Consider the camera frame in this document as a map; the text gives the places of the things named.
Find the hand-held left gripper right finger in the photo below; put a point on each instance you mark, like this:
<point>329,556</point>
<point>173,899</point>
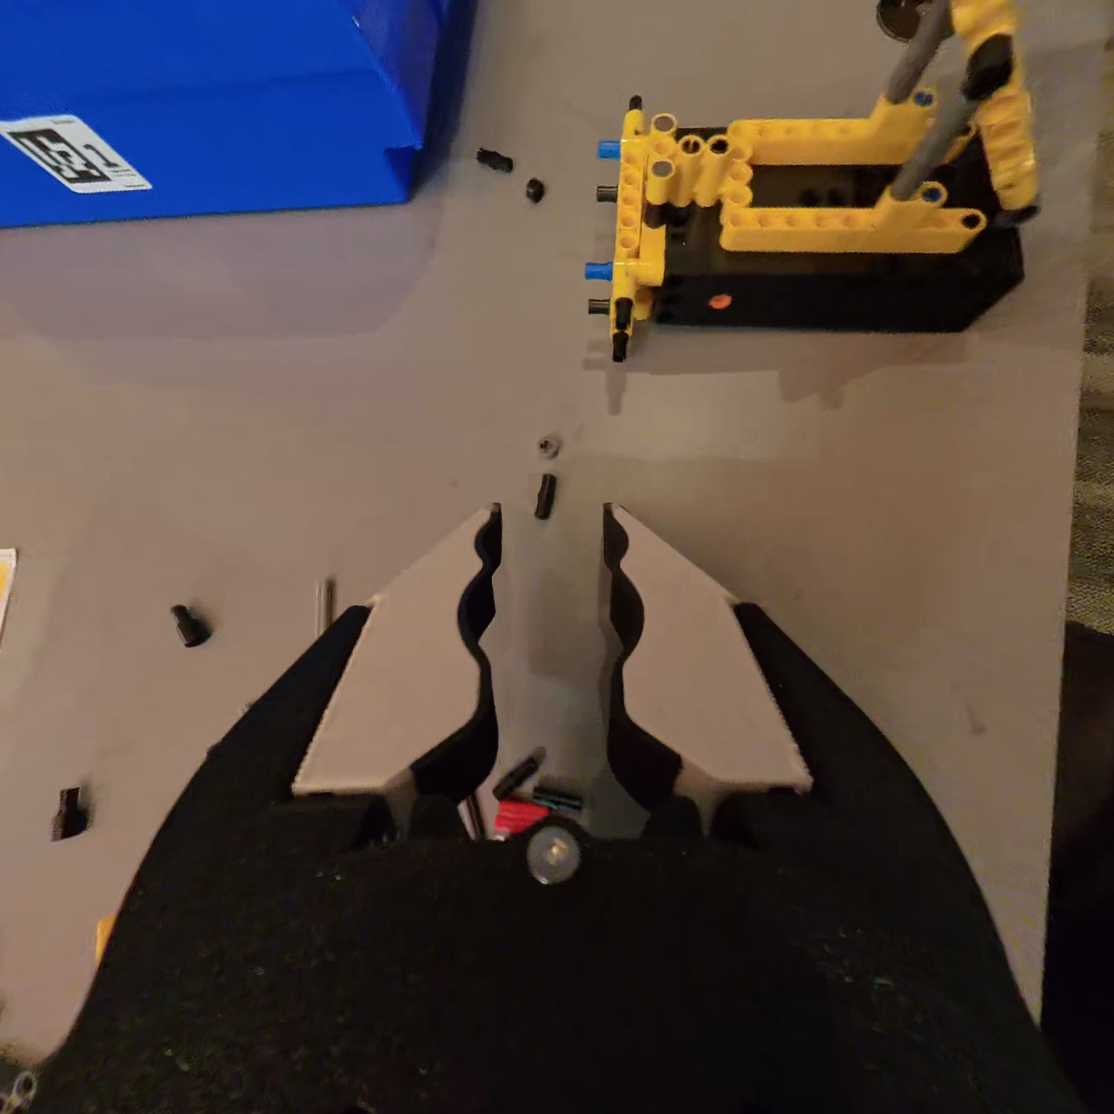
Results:
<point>704,687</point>

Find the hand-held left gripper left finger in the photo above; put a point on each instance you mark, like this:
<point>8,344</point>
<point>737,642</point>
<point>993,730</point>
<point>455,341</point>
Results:
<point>401,687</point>

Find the short black connector pin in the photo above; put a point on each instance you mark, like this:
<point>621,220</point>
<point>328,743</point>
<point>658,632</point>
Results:
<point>545,496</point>

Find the yellow black toy brick assembly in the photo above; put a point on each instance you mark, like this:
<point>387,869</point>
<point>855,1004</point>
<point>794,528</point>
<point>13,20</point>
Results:
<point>826,287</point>

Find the thin dark toy axle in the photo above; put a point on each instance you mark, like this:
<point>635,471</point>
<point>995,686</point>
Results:
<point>329,605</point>

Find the scattered black toy pins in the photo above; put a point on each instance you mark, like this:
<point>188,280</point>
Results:
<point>495,159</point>

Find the blue plastic bin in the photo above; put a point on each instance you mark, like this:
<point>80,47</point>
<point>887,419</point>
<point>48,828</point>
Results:
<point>218,79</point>

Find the round black desk grommet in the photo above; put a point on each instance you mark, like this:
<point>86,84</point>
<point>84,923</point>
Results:
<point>897,18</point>

